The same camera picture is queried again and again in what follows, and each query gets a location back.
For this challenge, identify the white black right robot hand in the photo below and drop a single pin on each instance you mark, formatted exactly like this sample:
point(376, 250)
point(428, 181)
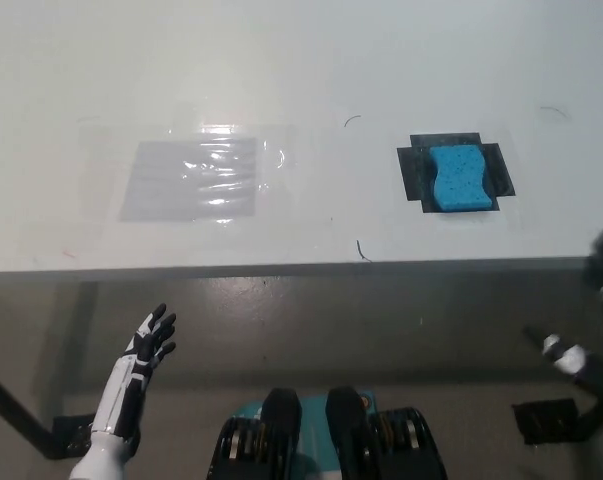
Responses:
point(571, 359)

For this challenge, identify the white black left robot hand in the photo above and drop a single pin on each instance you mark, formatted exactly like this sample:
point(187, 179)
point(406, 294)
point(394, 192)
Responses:
point(148, 345)

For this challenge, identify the blue wavy sponge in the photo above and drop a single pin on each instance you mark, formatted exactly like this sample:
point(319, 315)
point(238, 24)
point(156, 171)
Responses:
point(461, 177)

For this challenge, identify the black metal table leg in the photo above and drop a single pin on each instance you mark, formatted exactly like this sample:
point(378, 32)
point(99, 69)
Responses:
point(16, 410)
point(601, 415)

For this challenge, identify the black tape square mark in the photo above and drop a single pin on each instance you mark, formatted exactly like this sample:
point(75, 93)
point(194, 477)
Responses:
point(411, 170)

